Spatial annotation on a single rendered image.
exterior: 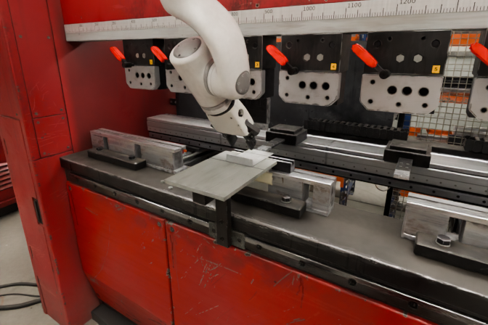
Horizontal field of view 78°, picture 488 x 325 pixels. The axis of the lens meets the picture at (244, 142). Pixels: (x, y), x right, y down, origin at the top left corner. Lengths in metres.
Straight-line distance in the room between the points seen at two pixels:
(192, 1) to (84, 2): 0.81
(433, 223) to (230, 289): 0.58
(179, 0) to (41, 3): 0.93
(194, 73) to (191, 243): 0.58
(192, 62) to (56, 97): 0.93
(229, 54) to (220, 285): 0.72
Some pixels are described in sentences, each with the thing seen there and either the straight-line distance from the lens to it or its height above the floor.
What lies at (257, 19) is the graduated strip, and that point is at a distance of 0.82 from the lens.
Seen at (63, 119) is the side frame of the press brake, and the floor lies 1.03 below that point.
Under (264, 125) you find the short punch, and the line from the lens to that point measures 0.87.
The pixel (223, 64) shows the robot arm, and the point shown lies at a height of 1.28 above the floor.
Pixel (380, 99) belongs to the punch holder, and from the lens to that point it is 0.72.
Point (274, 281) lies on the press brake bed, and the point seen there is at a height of 0.71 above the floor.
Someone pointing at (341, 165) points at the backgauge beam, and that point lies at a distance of 1.08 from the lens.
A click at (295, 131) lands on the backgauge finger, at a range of 1.06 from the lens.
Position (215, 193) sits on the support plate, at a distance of 0.67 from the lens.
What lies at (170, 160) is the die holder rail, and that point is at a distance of 1.11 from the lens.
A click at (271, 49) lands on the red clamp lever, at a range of 0.75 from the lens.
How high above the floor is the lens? 1.30
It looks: 17 degrees down
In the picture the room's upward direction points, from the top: straight up
